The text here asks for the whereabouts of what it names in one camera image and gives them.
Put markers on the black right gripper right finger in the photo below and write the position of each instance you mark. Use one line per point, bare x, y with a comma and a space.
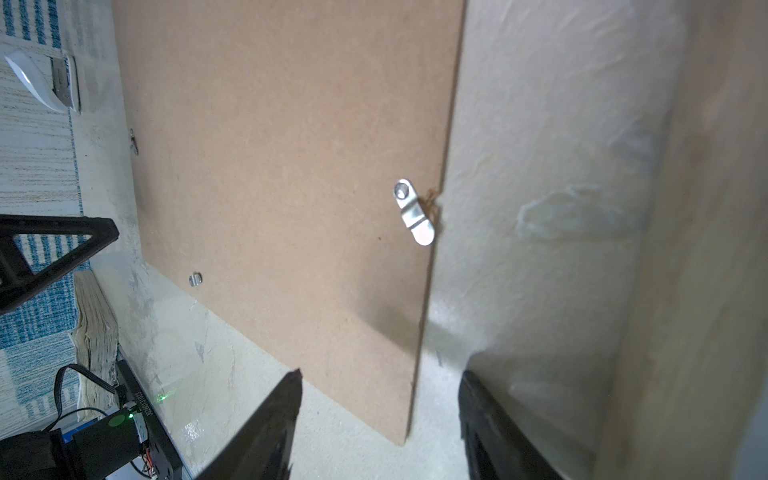
495, 447

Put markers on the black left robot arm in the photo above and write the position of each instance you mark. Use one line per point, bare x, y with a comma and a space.
134, 430

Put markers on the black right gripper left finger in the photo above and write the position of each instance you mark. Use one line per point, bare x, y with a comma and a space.
261, 449

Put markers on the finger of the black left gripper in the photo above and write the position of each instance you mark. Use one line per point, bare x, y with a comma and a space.
19, 283

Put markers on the small white plastic device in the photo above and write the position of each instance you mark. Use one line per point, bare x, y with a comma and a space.
58, 92

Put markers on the brown frame backing board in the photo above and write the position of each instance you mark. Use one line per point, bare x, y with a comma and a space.
271, 135

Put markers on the light wooden picture frame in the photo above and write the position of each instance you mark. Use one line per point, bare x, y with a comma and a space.
694, 357

